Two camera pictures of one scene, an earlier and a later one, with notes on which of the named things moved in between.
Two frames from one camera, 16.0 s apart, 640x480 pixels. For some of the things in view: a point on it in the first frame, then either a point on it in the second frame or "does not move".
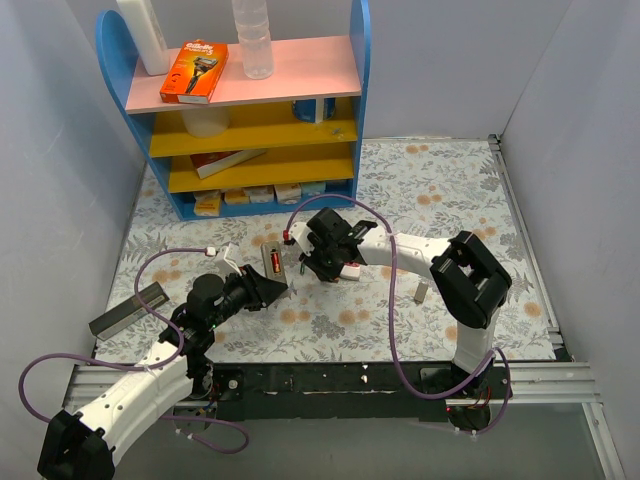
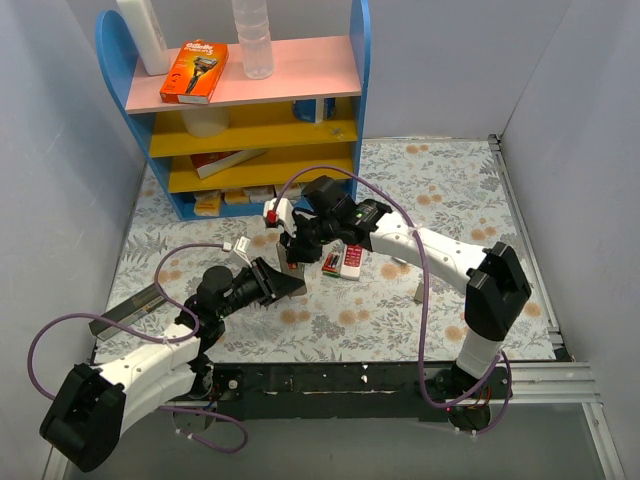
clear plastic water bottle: x=252 y=23 does not move
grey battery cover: x=420 y=292 does not move
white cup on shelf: x=206 y=122 does not move
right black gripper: x=316 y=260 to x=302 y=245
